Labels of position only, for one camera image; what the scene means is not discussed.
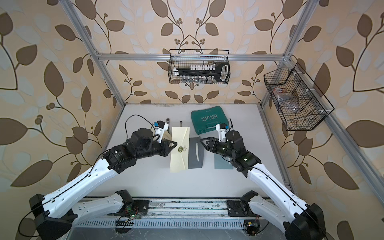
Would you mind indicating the black wire basket back wall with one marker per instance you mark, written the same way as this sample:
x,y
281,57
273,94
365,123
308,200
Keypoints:
x,y
175,61

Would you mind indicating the light blue-grey envelope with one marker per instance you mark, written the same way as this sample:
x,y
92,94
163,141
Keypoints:
x,y
221,163

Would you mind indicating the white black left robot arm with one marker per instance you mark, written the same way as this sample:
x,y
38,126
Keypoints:
x,y
57,212

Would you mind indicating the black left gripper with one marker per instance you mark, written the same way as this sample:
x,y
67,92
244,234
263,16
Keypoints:
x,y
165,148

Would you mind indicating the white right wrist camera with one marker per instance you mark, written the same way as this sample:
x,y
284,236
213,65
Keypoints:
x,y
222,129

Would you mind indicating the aluminium frame post left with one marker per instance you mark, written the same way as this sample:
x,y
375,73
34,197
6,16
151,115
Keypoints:
x,y
69,9

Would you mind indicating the dark grey envelope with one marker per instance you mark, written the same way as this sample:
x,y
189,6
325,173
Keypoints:
x,y
192,162

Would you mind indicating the green plastic tool case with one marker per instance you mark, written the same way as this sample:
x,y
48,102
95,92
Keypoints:
x,y
205,121

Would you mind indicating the white card grey envelope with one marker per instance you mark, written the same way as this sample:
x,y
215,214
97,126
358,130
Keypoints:
x,y
197,152

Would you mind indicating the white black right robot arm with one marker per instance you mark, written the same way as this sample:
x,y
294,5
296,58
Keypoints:
x,y
293,216

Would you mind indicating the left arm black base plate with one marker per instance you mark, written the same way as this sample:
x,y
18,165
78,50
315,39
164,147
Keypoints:
x,y
130,206

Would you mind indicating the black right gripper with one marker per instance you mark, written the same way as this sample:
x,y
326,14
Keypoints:
x,y
210,143

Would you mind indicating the black socket set holder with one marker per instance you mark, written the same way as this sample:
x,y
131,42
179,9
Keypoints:
x,y
207,73

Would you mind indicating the left small circuit board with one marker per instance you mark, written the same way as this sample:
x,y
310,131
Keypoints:
x,y
125,222

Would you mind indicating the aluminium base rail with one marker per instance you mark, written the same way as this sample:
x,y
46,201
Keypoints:
x,y
179,214

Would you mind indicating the black wire basket wall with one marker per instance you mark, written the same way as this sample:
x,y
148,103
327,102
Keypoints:
x,y
175,61
314,105

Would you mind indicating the plastic bag in basket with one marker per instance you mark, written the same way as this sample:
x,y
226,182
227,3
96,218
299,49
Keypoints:
x,y
286,102

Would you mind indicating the right small circuit board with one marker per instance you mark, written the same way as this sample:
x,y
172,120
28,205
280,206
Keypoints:
x,y
251,227

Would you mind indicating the aluminium frame back crossbar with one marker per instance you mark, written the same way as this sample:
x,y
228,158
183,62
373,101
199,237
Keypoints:
x,y
161,57

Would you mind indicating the small circuit board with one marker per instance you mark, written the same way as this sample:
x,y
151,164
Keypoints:
x,y
251,227
125,222

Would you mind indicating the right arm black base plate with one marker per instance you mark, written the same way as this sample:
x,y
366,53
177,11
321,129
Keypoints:
x,y
241,208

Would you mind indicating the cream envelope green seal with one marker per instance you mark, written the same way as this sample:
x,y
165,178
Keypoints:
x,y
180,154

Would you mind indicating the black wire basket right wall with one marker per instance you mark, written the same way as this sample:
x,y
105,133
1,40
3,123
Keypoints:
x,y
314,105

